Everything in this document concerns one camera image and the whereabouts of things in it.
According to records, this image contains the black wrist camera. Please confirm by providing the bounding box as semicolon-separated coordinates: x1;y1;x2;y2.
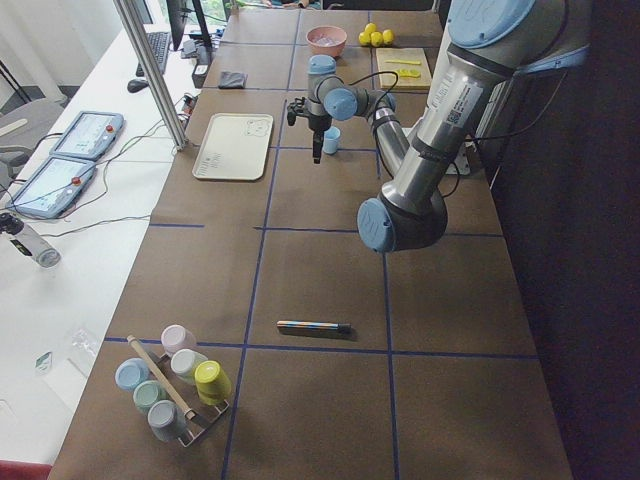
286;97;308;126

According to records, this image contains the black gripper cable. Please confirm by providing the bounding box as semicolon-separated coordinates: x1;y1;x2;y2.
344;70;401;101

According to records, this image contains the pink cup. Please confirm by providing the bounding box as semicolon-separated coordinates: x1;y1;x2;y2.
160;324;197;357

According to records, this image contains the cream bear tray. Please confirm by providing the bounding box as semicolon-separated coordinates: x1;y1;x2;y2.
192;113;273;181

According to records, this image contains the lemon slices row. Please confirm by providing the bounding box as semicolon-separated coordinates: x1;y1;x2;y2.
395;69;421;79

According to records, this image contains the wooden cutting board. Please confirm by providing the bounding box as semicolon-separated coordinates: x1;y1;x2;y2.
376;48;432;90

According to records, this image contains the green cup on rack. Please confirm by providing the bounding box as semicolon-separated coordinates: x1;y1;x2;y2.
133;380;168;415

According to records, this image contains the wooden rack handle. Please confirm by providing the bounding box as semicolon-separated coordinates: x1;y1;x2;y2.
127;335;196;420

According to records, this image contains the grey folded cloth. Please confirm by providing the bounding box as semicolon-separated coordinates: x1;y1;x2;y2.
218;71;248;90

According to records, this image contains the grey cup on rack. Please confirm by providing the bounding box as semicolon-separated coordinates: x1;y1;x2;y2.
147;400;188;442

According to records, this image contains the black computer mouse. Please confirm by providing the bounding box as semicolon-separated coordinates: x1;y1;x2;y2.
126;78;148;93

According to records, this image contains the white cup rack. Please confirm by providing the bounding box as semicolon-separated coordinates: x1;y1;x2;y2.
144;346;230;448

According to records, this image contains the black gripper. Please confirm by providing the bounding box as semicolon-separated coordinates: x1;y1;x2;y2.
305;99;332;164

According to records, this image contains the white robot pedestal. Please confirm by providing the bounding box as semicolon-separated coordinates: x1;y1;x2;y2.
404;49;474;177

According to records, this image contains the pink bowl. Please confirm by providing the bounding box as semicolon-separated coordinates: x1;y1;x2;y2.
306;26;347;58

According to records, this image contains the aluminium frame post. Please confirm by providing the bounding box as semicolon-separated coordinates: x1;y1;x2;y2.
114;0;188;151

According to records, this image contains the steel muddler black tip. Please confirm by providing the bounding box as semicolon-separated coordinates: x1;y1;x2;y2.
276;320;352;335

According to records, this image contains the clear ice cubes pile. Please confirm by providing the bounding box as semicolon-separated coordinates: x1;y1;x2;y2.
309;32;341;47

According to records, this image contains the black monitor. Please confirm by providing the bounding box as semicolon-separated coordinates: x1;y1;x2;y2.
165;0;212;51

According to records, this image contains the black orange connector block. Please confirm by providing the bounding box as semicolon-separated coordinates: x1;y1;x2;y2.
181;93;197;115

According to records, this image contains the blue cup on rack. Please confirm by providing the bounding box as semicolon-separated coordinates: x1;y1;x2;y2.
114;358;150;392

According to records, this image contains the black power strip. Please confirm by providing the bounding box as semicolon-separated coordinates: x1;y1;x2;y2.
191;46;214;89

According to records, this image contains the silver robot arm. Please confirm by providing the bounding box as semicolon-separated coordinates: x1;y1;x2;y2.
287;1;592;253

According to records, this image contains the white cup on rack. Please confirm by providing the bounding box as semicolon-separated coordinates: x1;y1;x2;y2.
170;348;208;386

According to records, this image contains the light blue cup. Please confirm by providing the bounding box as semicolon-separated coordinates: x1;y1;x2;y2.
322;126;341;155

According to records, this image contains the black keyboard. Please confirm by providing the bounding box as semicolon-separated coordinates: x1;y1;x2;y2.
147;32;172;74

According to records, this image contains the blue teach pendant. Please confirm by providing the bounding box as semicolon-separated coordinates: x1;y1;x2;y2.
7;155;96;219
50;111;125;161

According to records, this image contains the yellow plastic knife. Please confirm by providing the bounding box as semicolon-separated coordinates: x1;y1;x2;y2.
384;59;422;66

